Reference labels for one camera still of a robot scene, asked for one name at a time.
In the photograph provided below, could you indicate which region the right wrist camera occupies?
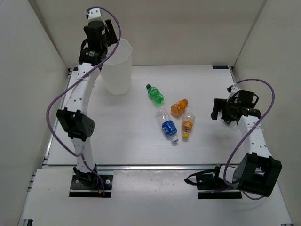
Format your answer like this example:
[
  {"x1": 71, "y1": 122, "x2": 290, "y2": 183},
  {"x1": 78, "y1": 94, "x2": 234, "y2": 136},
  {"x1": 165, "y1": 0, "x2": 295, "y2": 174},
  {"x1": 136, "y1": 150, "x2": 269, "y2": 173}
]
[{"x1": 227, "y1": 84, "x2": 241, "y2": 93}]

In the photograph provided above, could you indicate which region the clear bottle yellow cap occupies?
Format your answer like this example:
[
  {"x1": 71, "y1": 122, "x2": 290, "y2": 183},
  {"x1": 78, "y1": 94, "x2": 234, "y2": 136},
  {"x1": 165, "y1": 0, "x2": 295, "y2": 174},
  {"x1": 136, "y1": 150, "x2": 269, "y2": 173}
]
[{"x1": 182, "y1": 113, "x2": 195, "y2": 140}]

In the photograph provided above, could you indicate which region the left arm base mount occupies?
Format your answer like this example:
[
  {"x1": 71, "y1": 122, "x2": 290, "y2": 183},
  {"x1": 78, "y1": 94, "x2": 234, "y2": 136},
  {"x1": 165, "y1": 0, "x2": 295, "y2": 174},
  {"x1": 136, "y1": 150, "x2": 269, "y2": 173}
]
[{"x1": 69, "y1": 167, "x2": 113, "y2": 198}]

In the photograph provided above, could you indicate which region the white plastic bin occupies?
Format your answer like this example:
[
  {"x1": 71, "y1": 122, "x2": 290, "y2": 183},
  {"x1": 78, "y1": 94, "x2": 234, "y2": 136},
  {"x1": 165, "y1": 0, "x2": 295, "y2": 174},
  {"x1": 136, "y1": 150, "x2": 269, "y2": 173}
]
[{"x1": 100, "y1": 39, "x2": 133, "y2": 95}]

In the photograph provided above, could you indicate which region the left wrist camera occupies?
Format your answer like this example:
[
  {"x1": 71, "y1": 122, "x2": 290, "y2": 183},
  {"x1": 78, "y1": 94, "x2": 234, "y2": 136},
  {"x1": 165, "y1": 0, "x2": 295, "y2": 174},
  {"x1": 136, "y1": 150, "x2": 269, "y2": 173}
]
[{"x1": 85, "y1": 8, "x2": 103, "y2": 22}]

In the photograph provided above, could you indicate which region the orange plastic bottle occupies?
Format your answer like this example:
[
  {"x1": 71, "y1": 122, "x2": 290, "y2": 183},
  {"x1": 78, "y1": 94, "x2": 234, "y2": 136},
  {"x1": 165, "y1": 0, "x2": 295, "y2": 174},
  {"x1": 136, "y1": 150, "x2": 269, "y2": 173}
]
[{"x1": 170, "y1": 99, "x2": 189, "y2": 116}]

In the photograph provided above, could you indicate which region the green plastic bottle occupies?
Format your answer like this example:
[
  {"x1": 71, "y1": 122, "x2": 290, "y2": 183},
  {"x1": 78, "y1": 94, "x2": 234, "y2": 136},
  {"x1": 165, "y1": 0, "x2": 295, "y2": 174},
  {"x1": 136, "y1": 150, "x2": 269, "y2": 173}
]
[{"x1": 146, "y1": 84, "x2": 164, "y2": 104}]

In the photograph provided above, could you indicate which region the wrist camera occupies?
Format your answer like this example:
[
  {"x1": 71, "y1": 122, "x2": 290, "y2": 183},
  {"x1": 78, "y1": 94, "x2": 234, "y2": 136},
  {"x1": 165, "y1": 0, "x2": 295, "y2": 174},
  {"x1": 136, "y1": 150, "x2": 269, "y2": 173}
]
[
  {"x1": 85, "y1": 8, "x2": 103, "y2": 22},
  {"x1": 227, "y1": 84, "x2": 241, "y2": 93}
]

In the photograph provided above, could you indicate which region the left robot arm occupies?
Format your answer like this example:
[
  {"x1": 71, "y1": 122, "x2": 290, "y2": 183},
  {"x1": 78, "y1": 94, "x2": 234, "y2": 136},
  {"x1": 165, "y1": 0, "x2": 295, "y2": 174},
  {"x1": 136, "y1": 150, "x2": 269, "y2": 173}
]
[{"x1": 56, "y1": 19, "x2": 118, "y2": 188}]

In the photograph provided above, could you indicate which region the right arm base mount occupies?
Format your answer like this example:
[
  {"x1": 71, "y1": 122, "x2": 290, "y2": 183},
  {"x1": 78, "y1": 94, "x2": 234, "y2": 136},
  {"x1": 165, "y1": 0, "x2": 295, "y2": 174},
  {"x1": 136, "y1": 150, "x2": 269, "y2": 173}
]
[{"x1": 184, "y1": 165, "x2": 242, "y2": 200}]

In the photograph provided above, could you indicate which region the clear bottle blue label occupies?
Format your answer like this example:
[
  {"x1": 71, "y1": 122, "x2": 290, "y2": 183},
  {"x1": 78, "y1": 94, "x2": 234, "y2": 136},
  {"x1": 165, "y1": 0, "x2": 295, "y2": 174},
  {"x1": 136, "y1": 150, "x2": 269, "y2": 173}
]
[{"x1": 155, "y1": 107, "x2": 179, "y2": 143}]

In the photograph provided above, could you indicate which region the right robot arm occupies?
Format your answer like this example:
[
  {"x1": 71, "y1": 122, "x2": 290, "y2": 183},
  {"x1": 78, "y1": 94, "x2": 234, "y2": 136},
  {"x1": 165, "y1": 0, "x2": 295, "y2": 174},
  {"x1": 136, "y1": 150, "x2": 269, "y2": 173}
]
[{"x1": 211, "y1": 87, "x2": 282, "y2": 197}]

